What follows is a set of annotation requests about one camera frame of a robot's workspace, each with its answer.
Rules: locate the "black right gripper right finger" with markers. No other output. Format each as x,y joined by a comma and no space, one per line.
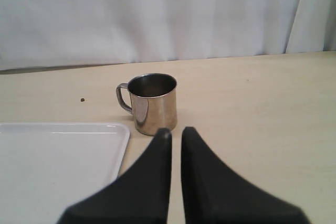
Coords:
214,193

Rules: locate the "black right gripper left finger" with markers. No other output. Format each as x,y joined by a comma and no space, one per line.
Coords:
140,195

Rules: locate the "steel mug with kibble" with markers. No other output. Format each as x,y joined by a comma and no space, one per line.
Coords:
151,100

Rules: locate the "white plastic tray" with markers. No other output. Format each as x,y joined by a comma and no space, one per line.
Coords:
46,167

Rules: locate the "white backdrop curtain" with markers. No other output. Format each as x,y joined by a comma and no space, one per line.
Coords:
54,33

